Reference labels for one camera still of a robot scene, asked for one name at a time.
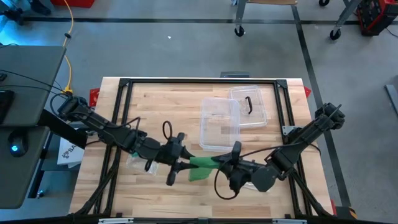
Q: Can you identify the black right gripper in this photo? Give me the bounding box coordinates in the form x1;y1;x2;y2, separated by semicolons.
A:
210;141;259;194

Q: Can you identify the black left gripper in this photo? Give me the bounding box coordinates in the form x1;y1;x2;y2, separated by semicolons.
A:
155;133;200;187

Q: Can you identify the light green elastic bandage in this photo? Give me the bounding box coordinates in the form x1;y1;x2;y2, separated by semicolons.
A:
188;155;225;182

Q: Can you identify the clear plastic lidded container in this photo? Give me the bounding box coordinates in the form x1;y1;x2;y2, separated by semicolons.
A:
200;98;241;152

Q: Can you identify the clear plastic bag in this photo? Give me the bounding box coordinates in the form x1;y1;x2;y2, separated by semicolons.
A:
244;182;262;192
126;151;159;176

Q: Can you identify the clear lid with black handle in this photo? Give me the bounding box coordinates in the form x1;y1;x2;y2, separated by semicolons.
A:
228;85;269;129

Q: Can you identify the flat clear plastic bag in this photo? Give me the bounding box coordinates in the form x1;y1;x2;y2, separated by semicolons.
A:
244;182;262;192

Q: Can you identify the dark grey block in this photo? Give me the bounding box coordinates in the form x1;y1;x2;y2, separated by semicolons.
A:
220;71;251;78

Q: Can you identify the white printed paper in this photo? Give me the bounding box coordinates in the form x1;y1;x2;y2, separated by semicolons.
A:
57;136;85;169

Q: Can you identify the black and orange box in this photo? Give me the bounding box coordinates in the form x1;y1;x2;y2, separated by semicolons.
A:
331;200;358;220

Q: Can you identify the black diagonal beam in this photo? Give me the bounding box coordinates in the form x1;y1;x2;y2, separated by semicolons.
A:
37;108;88;149

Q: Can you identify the grey cart leg with caster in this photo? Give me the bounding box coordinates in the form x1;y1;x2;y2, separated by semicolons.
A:
234;0;249;37

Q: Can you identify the black computer mouse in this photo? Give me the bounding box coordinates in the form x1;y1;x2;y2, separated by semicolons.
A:
7;129;29;158

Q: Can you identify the grey desk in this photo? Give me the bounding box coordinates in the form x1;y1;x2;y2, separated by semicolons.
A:
0;45;67;210

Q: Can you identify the grey metal bar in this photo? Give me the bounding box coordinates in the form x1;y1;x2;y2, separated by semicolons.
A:
385;83;398;116

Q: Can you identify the grey table leg with caster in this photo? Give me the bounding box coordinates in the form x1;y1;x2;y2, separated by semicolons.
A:
329;0;364;40

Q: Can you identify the black keyboard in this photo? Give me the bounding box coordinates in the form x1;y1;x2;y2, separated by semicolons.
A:
0;90;16;125

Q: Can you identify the red crate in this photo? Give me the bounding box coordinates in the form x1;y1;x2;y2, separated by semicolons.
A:
49;0;96;9

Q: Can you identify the red and black toolbox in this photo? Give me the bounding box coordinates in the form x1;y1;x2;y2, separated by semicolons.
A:
356;0;398;37

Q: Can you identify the person's foot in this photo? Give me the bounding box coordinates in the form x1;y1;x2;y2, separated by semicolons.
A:
0;9;25;26
29;0;52;16

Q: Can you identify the black right camera cable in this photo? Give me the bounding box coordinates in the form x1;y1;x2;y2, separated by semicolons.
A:
213;144;313;201

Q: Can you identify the black camera cable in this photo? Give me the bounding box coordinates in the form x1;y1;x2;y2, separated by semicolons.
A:
213;144;313;201
161;120;174;141

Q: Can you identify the black left camera cable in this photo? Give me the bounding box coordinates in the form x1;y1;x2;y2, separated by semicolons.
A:
161;120;174;141

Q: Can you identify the white metal bracket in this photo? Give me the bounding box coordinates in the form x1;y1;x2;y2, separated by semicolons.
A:
272;218;308;224
98;217;134;224

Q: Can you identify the yellow cable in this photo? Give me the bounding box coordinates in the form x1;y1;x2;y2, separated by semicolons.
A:
61;0;76;96

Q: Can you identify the thin black desk cable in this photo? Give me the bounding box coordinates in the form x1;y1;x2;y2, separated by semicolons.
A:
0;70;71;99

